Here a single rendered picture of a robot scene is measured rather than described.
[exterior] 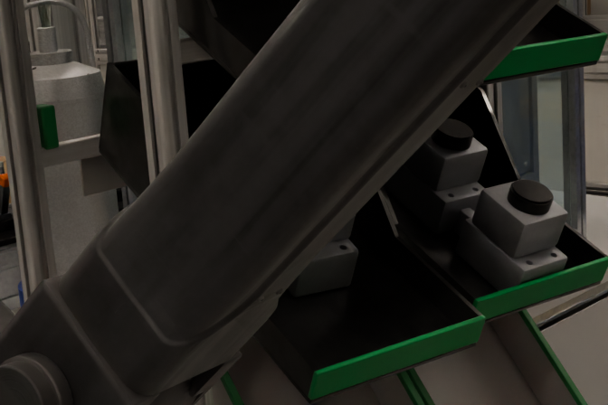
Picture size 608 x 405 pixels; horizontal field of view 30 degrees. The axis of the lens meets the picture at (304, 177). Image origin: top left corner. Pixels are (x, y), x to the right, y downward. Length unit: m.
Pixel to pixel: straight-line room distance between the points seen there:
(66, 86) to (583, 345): 0.99
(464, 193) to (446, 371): 0.15
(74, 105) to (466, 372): 0.75
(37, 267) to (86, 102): 0.67
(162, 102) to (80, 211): 0.84
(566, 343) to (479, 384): 1.04
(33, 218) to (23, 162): 0.04
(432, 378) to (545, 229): 0.17
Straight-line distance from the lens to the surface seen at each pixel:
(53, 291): 0.42
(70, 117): 1.49
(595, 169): 4.67
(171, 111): 0.69
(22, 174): 0.83
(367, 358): 0.67
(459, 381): 0.90
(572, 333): 1.95
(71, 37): 1.89
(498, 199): 0.78
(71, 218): 1.51
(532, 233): 0.78
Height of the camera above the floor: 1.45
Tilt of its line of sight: 12 degrees down
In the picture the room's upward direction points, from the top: 4 degrees counter-clockwise
